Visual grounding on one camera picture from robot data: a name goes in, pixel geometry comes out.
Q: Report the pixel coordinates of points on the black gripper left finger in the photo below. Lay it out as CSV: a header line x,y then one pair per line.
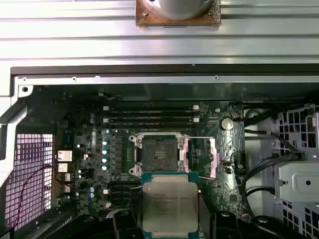
x,y
124,224

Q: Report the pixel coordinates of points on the brown square base plate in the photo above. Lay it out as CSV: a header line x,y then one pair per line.
x,y
214,17

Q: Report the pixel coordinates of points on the green motherboard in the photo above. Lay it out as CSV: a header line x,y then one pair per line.
x,y
211,189

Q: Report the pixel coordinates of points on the CPU socket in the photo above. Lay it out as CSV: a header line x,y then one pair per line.
x,y
159,154

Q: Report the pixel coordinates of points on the silver CPU green edge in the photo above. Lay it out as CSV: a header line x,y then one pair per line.
x,y
169,204

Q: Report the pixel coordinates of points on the black RAM slot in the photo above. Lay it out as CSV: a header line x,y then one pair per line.
x,y
149,114
149,120
124,184
124,204
124,198
149,108
149,126
124,191

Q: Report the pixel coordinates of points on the open black PC case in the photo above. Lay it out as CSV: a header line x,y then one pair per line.
x,y
149,79

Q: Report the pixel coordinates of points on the small silver ribbed block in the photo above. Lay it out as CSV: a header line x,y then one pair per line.
x,y
63,167
64,155

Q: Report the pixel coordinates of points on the metal socket cover frame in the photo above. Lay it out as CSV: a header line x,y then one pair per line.
x,y
214,159

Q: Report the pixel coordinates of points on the silver metal disk cage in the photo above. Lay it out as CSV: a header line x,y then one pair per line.
x,y
299,179

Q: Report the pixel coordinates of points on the small silver capacitor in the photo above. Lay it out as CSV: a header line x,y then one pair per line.
x,y
105,151
105,159
104,143
105,167

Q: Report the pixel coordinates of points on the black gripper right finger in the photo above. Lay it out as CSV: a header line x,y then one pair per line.
x,y
225,224

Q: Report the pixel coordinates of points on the silver coin battery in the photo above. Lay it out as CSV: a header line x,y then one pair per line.
x,y
226,123

